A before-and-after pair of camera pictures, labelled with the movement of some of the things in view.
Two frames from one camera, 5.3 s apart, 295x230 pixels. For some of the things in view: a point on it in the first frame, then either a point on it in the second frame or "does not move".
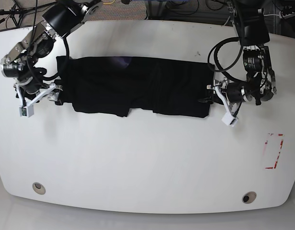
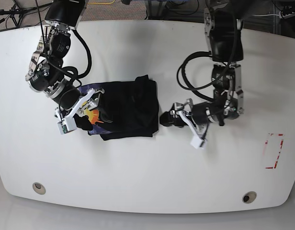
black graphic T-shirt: [112, 86] -> [127, 109]
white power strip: [283, 16] does not move
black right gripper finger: [59, 102] -> [103, 116]
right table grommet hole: [249, 197] does not move
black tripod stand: [16, 12] does not move
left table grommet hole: [39, 188] does not move
